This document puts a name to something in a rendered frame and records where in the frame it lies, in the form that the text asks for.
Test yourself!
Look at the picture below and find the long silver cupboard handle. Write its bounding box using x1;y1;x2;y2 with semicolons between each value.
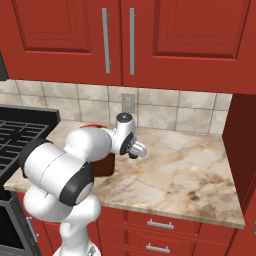
128;7;137;76
101;7;112;75

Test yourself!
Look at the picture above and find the silver lower cupboard handle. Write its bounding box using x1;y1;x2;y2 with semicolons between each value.
26;216;40;244

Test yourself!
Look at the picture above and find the black oven door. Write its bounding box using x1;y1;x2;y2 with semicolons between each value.
0;191;44;256

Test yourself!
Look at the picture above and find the tall red cupboard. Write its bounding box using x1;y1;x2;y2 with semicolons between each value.
221;93;256;256

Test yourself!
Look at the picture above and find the dark range hood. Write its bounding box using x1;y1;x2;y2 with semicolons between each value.
0;52;10;82

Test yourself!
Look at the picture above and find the red drawer front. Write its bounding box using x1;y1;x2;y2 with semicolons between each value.
125;229;198;256
123;209;203;236

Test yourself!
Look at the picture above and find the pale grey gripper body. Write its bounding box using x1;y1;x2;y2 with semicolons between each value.
128;140;148;160

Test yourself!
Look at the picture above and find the short silver drawer handle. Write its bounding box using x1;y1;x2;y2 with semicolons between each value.
146;218;175;231
145;242;171;255

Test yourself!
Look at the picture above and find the dark red box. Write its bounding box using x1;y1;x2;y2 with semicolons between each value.
79;123;117;178

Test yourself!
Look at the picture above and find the black gas hob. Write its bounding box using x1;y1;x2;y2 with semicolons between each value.
0;104;61;178

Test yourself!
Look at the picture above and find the grey wall socket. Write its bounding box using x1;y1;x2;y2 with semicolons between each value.
121;92;136;114

